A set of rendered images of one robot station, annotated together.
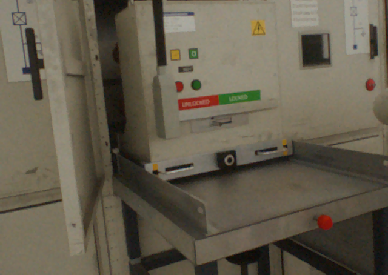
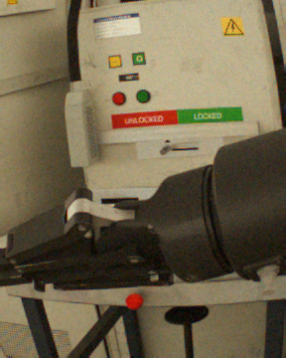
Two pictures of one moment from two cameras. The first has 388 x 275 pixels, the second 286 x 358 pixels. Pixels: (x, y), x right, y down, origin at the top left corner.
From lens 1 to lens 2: 1.02 m
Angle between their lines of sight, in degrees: 42
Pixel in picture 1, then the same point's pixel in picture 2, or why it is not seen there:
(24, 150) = not seen: hidden behind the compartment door
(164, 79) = (71, 97)
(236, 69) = (203, 78)
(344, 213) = (186, 298)
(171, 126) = (75, 152)
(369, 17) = not seen: outside the picture
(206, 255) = (15, 290)
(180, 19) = (121, 22)
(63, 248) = not seen: hidden behind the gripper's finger
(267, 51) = (249, 57)
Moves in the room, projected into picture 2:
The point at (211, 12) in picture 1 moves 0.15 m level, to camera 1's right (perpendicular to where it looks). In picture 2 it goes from (162, 11) to (211, 6)
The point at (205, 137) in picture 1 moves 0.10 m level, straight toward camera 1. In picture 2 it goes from (159, 165) to (129, 176)
